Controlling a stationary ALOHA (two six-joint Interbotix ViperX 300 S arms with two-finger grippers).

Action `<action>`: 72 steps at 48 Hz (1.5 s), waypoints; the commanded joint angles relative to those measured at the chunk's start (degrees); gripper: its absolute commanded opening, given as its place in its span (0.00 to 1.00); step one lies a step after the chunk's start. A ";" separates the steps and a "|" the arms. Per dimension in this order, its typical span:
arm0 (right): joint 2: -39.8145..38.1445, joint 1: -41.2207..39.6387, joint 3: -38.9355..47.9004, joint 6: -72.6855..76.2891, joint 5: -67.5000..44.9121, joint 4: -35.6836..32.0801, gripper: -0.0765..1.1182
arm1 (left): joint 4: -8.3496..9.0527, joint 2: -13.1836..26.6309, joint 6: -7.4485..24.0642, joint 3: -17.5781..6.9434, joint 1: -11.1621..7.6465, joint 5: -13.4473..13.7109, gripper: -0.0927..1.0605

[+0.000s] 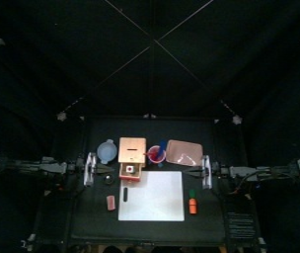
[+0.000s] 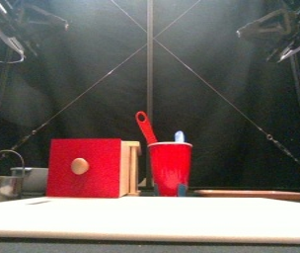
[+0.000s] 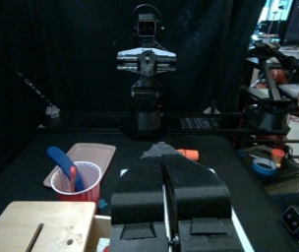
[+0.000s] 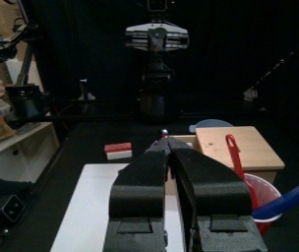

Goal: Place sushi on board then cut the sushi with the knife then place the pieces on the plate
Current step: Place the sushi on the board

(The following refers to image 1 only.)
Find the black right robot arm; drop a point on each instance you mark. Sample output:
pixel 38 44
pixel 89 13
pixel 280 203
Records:
pixel 261 172

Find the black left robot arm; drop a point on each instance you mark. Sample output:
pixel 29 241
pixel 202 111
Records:
pixel 29 166

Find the pink rectangular plate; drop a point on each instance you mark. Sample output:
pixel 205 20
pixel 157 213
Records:
pixel 184 152

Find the small white red sushi piece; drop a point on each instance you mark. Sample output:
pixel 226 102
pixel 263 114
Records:
pixel 130 169

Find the pink toy sushi piece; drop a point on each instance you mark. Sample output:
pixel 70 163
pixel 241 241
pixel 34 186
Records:
pixel 110 203

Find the white cutting board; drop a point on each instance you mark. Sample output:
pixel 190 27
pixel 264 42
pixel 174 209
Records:
pixel 154 197

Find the pale blue plastic bowl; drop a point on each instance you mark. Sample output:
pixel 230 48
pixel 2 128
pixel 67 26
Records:
pixel 106 151

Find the red-fronted wooden drawer with knob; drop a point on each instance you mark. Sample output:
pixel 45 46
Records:
pixel 130 179

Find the wooden box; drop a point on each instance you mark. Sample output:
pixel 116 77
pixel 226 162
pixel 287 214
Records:
pixel 132 148

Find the red plastic cup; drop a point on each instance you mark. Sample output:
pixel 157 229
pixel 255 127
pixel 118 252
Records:
pixel 156 158

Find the orange and green toy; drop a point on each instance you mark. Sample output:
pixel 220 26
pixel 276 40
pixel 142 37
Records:
pixel 192 206

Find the blue toy utensil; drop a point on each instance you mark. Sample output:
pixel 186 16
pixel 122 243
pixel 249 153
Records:
pixel 161 146

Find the red toy utensil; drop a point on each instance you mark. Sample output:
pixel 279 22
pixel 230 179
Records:
pixel 149 154

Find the white text label sticker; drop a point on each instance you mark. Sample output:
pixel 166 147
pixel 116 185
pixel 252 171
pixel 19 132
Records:
pixel 240 226

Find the white table corner clamp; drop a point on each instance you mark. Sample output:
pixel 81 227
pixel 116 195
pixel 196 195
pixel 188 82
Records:
pixel 261 242
pixel 29 238

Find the small silver pole foot bracket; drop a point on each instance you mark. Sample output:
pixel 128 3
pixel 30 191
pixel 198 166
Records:
pixel 148 115

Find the dark vertical frame pole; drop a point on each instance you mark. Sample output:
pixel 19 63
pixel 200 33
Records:
pixel 152 82

